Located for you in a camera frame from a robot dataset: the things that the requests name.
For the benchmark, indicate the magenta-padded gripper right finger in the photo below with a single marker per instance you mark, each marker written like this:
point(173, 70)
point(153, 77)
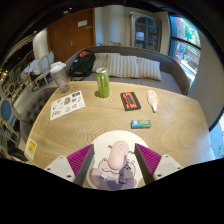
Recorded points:
point(164, 166)

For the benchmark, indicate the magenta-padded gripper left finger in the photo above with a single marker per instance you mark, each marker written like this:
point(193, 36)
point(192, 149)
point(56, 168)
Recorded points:
point(62, 166)

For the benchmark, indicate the pink computer mouse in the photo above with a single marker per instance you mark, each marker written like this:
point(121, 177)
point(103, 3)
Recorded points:
point(118, 154)

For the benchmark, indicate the white cartoon mouse pad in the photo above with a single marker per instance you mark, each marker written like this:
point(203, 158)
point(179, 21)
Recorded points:
point(101, 143)

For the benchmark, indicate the yellow square label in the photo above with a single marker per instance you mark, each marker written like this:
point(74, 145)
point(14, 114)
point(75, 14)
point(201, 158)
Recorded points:
point(31, 148)

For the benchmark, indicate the small teal pack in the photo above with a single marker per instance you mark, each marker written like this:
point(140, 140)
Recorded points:
point(141, 124)

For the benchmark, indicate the white sticker sheet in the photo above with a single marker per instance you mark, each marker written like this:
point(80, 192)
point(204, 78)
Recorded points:
point(67, 105)

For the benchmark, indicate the white squeeze tube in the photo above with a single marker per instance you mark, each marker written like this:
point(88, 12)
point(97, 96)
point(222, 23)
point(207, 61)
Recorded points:
point(152, 99)

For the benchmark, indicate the black box with red print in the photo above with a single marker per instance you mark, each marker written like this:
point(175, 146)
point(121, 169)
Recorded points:
point(130, 101)

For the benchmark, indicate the group of blue chairs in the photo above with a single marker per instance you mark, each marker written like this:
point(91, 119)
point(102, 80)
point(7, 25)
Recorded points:
point(6, 111)

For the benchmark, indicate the grey curved sofa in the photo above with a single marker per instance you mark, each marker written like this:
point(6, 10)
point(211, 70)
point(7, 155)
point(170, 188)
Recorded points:
point(171, 78)

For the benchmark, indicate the clear shaker bottle white lid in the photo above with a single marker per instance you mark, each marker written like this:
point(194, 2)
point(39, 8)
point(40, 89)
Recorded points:
point(61, 78)

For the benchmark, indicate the green drink can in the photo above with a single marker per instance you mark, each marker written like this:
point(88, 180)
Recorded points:
point(103, 83)

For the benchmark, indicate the person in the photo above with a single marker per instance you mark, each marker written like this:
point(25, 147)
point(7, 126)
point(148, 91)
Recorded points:
point(33, 68)

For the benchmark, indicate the group of white chairs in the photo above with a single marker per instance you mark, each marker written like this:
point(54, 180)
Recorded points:
point(44, 65)

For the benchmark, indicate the black backpack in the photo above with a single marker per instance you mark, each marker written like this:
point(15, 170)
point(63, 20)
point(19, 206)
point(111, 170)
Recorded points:
point(81, 65)

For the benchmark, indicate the dark-framed window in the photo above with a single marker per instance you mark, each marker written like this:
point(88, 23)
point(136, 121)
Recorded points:
point(186, 43)

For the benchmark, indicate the brown wooden door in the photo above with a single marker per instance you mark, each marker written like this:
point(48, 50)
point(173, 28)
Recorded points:
point(65, 36)

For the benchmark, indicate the green plant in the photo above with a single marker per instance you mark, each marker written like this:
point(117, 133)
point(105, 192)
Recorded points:
point(111, 43)

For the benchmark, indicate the arched glass cabinet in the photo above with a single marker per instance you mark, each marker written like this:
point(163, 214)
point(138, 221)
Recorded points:
point(145, 31)

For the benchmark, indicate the white door sign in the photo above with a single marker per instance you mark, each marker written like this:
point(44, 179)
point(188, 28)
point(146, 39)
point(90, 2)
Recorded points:
point(82, 23)

